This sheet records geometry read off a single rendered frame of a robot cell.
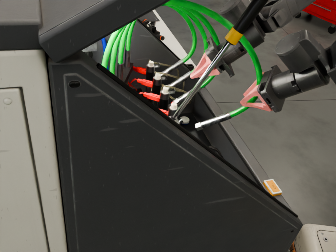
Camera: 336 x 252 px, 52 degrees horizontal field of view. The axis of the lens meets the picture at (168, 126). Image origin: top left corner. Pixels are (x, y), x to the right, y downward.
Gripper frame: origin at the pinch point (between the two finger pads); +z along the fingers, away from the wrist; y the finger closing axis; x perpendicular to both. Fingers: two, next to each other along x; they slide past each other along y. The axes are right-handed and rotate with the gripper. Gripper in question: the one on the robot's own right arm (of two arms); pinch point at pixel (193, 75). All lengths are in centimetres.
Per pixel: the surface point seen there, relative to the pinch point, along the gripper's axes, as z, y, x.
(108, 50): 9.3, 21.4, 7.6
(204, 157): -1.7, 5.0, 36.8
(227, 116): -2.7, -9.2, 11.0
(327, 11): -99, -223, -363
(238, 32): -17.7, 19.9, 34.6
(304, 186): 10, -157, -76
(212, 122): 1.4, -8.5, 10.6
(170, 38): 16, -15, -71
